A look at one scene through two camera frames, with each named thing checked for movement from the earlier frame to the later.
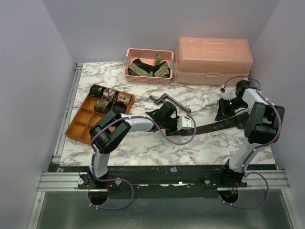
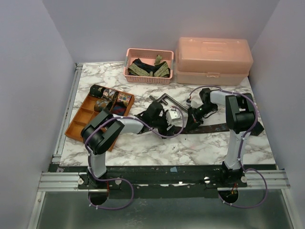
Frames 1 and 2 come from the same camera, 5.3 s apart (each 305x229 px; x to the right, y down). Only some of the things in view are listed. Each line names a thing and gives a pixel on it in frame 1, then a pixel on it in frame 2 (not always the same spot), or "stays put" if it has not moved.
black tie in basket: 151,68 stays put
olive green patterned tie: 162,70 stays put
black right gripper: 224,109 to 193,118
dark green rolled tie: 96,90 stays put
